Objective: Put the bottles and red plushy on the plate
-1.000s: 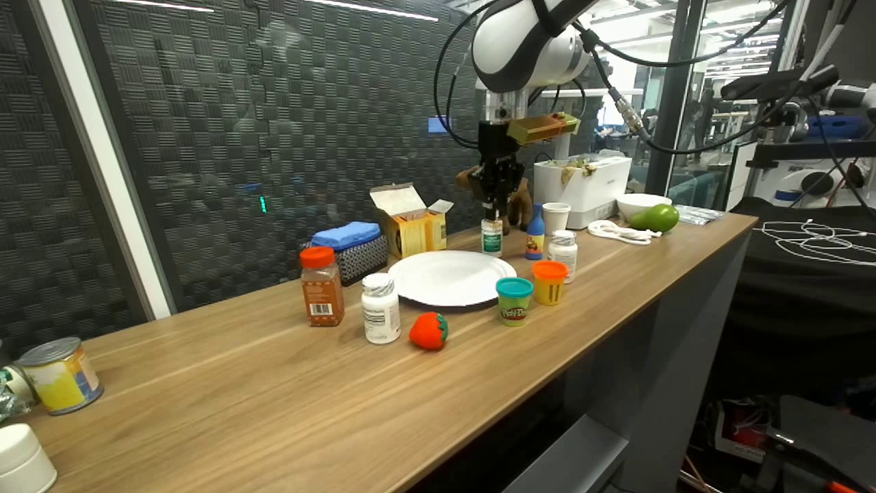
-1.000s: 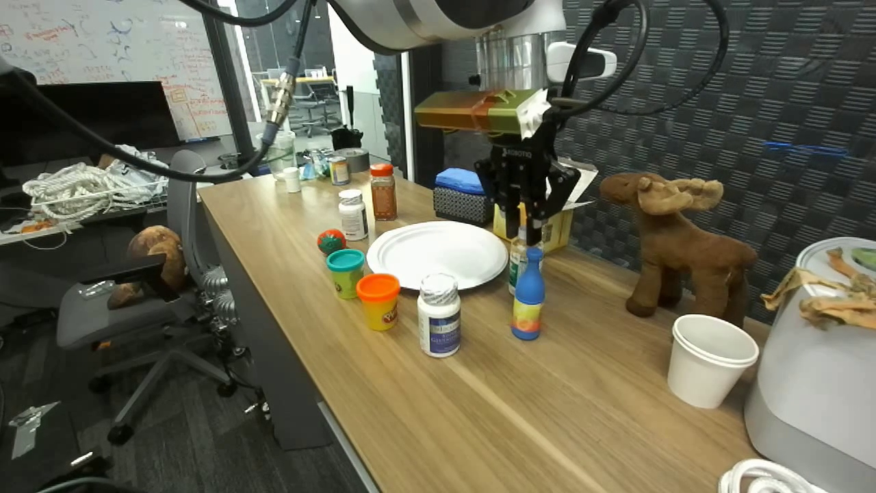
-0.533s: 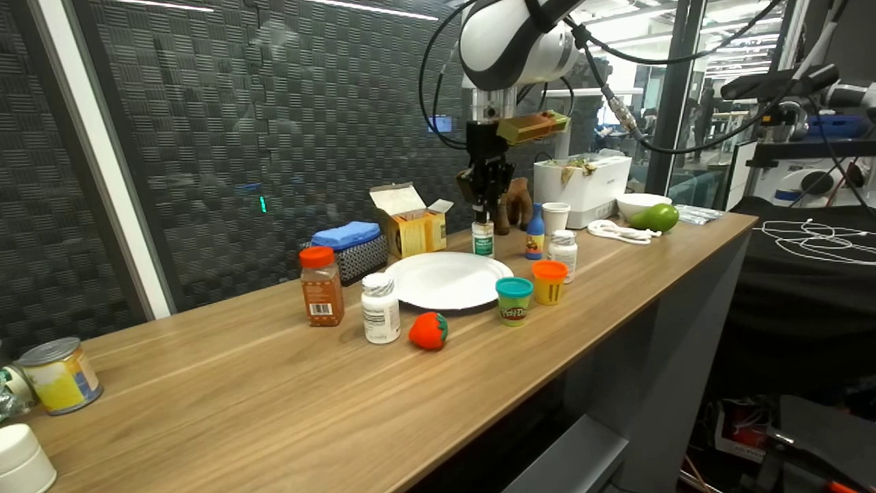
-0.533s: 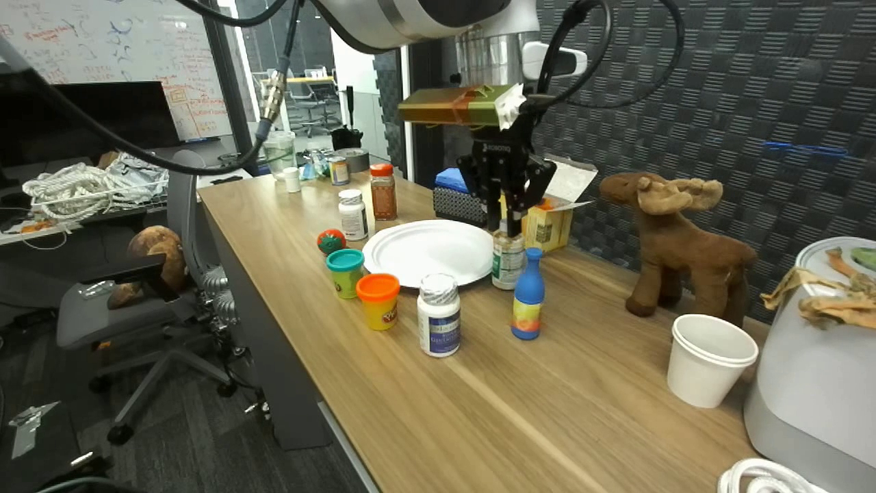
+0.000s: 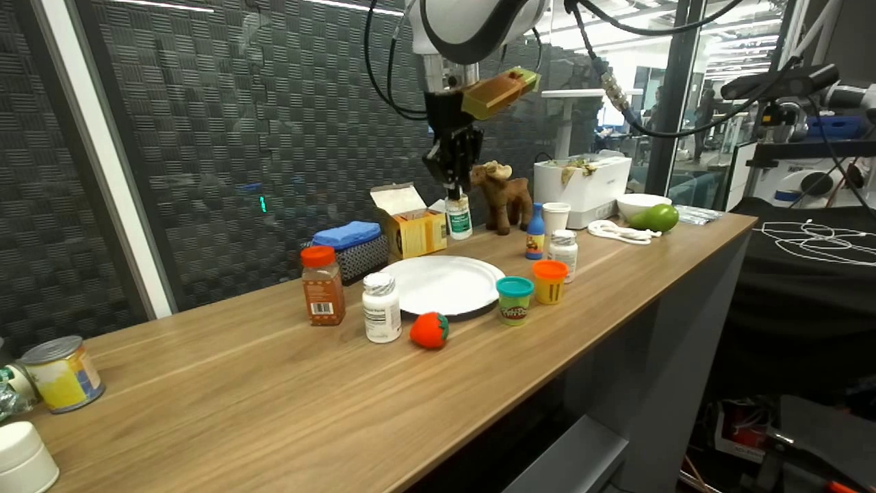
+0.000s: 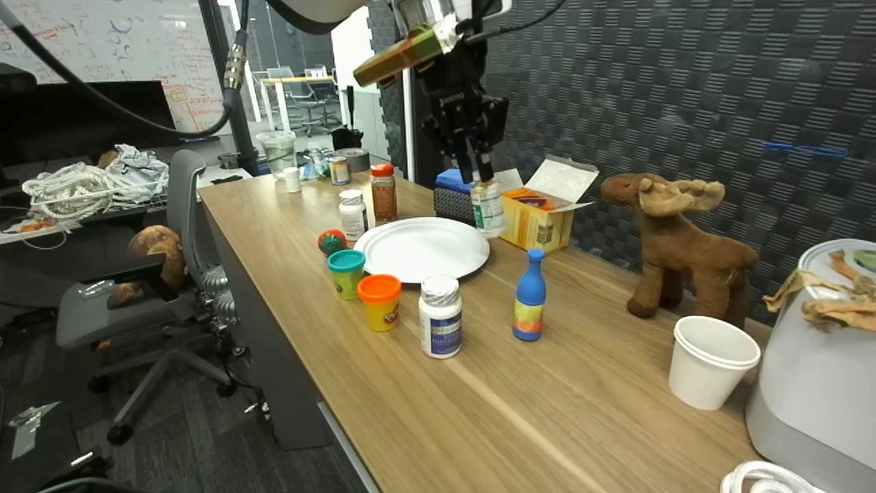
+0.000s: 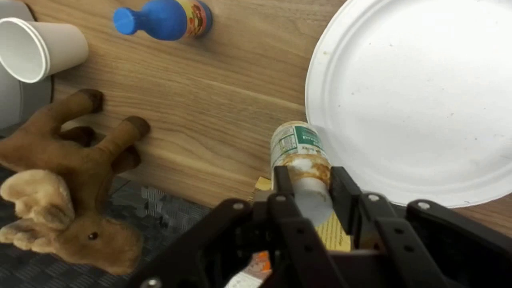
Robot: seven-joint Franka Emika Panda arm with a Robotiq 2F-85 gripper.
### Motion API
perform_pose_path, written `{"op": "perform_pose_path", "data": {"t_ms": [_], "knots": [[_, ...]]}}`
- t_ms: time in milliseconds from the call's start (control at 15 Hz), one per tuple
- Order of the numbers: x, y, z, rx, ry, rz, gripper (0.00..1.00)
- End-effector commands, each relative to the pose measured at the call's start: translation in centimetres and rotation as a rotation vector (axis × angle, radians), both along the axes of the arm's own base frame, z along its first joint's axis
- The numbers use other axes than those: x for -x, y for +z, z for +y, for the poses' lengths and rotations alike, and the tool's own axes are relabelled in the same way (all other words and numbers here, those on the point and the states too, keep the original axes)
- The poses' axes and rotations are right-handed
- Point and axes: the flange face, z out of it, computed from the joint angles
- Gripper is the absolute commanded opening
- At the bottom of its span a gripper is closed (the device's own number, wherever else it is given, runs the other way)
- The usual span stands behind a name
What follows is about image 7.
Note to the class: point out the white paper plate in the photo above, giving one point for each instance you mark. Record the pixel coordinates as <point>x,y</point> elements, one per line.
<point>417,96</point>

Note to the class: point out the blue glue bottle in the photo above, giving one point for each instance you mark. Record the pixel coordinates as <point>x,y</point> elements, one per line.
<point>161,18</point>

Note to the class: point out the brown moose plush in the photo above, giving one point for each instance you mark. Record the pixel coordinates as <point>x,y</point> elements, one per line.
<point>81,160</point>

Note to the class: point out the white paper cup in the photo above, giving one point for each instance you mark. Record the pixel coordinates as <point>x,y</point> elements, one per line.
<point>33,48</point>

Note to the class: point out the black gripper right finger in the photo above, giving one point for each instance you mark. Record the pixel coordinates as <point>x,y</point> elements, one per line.
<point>397,240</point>

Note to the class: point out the white bottle green label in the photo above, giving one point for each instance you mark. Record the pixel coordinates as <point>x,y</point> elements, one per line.
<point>301,149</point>

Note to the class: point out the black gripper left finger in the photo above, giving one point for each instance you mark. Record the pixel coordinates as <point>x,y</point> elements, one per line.
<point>290,234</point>

